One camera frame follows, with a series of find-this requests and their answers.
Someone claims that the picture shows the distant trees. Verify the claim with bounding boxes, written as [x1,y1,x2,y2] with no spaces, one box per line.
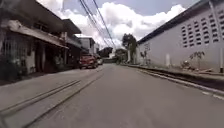
[98,46,129,64]

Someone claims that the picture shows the red car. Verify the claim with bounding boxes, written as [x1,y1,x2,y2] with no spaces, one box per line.
[79,53,99,70]

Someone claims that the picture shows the tall tree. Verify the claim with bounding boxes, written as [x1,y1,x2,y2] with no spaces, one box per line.
[121,33,138,64]

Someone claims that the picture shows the distant pale building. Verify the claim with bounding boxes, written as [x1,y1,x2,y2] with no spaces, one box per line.
[78,36,101,58]

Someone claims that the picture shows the grey asphalt road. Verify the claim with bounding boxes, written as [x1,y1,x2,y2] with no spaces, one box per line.
[26,63,224,128]

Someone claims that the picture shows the concrete gutter strip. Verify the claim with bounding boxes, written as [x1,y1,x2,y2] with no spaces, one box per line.
[121,63,224,101]

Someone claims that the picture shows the dark shopfront building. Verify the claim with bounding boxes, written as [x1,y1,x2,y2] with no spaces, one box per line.
[0,0,83,84]

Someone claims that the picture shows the concrete side pavement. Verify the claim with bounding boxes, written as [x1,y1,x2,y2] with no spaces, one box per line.
[0,64,108,128]

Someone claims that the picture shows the overhead wires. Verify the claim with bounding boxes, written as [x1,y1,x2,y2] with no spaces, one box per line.
[78,0,118,51]

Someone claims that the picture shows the white wall with vent blocks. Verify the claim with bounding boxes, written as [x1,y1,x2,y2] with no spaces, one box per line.
[135,0,224,73]

